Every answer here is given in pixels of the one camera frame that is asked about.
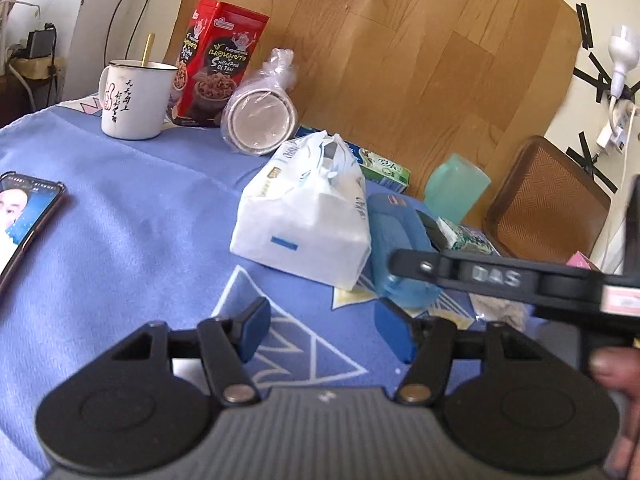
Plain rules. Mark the black tape cross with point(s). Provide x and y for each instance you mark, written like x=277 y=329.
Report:
x=597 y=77
x=592 y=160

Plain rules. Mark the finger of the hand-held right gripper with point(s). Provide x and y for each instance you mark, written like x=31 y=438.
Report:
x=475 y=275
x=431 y=229

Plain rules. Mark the plastic-wrapped paper cups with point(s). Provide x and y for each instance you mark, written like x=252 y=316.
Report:
x=260 y=120

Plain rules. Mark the white tissue pack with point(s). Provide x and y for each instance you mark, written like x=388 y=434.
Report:
x=300 y=220

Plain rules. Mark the black charger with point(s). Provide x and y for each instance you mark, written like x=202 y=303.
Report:
x=41 y=42

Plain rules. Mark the black tape strip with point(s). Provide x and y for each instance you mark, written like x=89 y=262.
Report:
x=583 y=25

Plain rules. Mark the pink tin box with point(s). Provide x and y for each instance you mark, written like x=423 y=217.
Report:
x=580 y=261

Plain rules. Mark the power strip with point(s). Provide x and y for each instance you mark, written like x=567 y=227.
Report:
x=35 y=67

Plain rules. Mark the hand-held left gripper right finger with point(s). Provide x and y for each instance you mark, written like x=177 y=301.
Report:
x=395 y=332

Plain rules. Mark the red snack tin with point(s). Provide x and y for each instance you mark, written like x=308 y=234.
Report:
x=220 y=55

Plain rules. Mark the green plastic cup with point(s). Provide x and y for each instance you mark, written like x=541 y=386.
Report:
x=456 y=190

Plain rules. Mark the blue fabric pouch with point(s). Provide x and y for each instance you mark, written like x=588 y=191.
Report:
x=395 y=230

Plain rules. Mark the wood-pattern wall sheet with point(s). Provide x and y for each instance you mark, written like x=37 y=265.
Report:
x=400 y=35

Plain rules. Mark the blue printed tablecloth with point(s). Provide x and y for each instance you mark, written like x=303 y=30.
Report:
x=150 y=240

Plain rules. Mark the smartphone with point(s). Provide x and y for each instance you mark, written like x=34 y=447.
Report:
x=25 y=220

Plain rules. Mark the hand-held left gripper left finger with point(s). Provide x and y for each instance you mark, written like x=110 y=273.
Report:
x=255 y=326

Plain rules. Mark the person's right hand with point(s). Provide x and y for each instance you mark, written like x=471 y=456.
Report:
x=611 y=369

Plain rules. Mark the white enamel mug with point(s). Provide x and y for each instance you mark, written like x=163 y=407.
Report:
x=135 y=105

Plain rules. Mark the green toothpaste box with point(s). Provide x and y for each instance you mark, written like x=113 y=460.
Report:
x=385 y=172

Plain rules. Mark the white wall adapter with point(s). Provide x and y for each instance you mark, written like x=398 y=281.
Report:
x=615 y=130

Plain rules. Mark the brown woven chair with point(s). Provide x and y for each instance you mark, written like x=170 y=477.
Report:
x=545 y=200

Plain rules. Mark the small green-print tissue packet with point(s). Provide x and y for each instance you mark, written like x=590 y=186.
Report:
x=469 y=240

